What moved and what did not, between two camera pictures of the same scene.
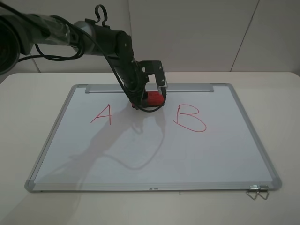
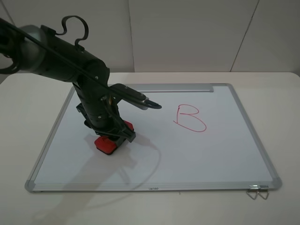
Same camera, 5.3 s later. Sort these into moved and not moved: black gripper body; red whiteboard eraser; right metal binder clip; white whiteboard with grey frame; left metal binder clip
Moved: black gripper body; red whiteboard eraser
Not moved: left metal binder clip; white whiteboard with grey frame; right metal binder clip
